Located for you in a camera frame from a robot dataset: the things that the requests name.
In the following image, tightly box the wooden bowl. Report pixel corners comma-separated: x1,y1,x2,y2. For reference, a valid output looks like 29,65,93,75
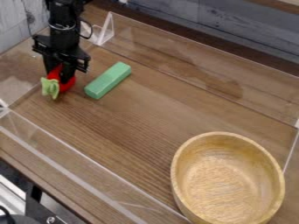
171,131,286,224

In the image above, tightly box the black metal clamp base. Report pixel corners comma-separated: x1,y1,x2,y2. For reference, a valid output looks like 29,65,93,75
25,200,75,224

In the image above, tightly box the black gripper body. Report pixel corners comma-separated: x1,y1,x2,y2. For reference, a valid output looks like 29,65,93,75
33,34,91,73

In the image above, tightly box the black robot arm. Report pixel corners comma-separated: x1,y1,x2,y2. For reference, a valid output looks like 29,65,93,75
33,0,93,84

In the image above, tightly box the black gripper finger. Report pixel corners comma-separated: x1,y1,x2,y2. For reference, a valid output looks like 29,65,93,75
61,63,77,84
43,55,61,73

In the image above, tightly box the black cable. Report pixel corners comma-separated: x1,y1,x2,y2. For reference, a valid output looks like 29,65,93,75
0,205,17,224

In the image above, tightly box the clear acrylic enclosure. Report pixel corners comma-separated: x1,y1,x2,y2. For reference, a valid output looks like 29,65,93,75
0,16,299,224

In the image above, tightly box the green rectangular block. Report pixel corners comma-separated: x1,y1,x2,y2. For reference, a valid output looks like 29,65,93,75
85,62,131,100

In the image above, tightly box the red plush radish toy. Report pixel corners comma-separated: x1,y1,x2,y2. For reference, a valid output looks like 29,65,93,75
42,65,77,100

